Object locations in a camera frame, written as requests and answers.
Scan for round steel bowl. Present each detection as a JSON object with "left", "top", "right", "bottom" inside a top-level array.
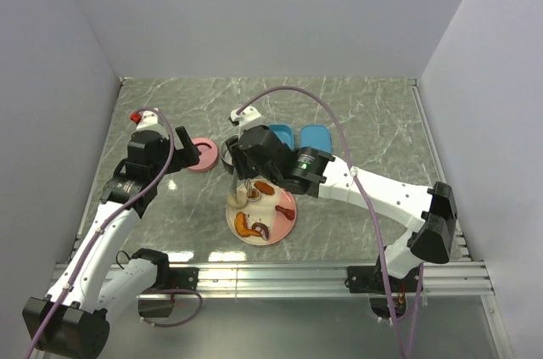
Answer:
[{"left": 220, "top": 135, "right": 238, "bottom": 175}]

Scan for dark red octopus sausage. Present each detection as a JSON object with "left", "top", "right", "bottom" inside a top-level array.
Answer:
[{"left": 251, "top": 222, "right": 270, "bottom": 241}]

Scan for pink round lid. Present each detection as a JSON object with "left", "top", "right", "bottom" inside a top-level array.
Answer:
[{"left": 188, "top": 137, "right": 220, "bottom": 172}]

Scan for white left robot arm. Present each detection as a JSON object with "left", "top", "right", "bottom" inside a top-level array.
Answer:
[{"left": 22, "top": 122, "right": 199, "bottom": 358}]

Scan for red chicken drumstick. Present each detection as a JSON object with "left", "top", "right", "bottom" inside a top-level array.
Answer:
[{"left": 275, "top": 205, "right": 296, "bottom": 222}]

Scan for blue lunch box base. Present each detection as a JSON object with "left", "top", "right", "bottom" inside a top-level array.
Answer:
[{"left": 268, "top": 124, "right": 294, "bottom": 149}]

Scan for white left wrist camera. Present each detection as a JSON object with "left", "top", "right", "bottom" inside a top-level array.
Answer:
[{"left": 130, "top": 109, "right": 166, "bottom": 136}]

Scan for beige round bun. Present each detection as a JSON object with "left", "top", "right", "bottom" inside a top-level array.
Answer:
[{"left": 227, "top": 193, "right": 248, "bottom": 210}]

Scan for blue lunch box lid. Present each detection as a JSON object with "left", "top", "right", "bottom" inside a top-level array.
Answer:
[{"left": 299, "top": 125, "right": 333, "bottom": 154}]

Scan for steel serving tongs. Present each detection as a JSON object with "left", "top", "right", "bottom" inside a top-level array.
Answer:
[{"left": 229, "top": 168, "right": 251, "bottom": 196}]

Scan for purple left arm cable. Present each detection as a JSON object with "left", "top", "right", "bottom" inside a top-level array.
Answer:
[{"left": 25, "top": 107, "right": 176, "bottom": 359}]

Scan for pink and cream plate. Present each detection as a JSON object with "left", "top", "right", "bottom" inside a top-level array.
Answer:
[{"left": 226, "top": 178, "right": 298, "bottom": 246}]

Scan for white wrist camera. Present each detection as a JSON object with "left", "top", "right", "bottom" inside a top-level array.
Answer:
[
  {"left": 228, "top": 106, "right": 264, "bottom": 135},
  {"left": 130, "top": 109, "right": 166, "bottom": 136}
]

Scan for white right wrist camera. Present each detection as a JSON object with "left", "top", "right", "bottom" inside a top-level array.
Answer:
[{"left": 228, "top": 106, "right": 264, "bottom": 135}]

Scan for orange fried nugget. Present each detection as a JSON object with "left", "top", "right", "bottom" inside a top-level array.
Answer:
[{"left": 254, "top": 181, "right": 275, "bottom": 195}]

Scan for orange fried shrimp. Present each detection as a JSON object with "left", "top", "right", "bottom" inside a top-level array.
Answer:
[{"left": 234, "top": 211, "right": 261, "bottom": 238}]

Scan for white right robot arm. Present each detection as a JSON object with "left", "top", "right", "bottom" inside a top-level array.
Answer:
[{"left": 227, "top": 125, "right": 457, "bottom": 291}]

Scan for aluminium front rail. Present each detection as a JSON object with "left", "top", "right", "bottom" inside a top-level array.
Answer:
[{"left": 171, "top": 261, "right": 495, "bottom": 299}]

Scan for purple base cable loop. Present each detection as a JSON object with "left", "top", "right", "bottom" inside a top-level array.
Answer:
[{"left": 142, "top": 287, "right": 205, "bottom": 328}]

